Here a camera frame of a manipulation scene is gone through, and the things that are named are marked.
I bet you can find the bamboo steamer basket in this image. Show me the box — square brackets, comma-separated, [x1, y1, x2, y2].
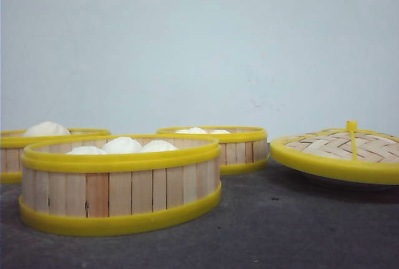
[156, 126, 269, 176]
[1, 128, 111, 184]
[19, 134, 222, 237]

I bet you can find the woven bamboo steamer lid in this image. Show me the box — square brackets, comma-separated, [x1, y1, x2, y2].
[270, 120, 398, 186]

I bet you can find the back basket right bun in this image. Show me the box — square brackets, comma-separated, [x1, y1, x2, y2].
[209, 129, 230, 135]

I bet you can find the front right white bun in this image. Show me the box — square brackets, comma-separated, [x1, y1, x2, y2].
[140, 139, 178, 153]

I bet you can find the front left white bun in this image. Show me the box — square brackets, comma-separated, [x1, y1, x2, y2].
[67, 146, 108, 155]

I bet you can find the white plate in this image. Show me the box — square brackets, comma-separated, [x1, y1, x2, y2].
[302, 172, 398, 192]

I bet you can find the white bun in left basket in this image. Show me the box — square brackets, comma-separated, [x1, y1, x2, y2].
[23, 121, 70, 137]

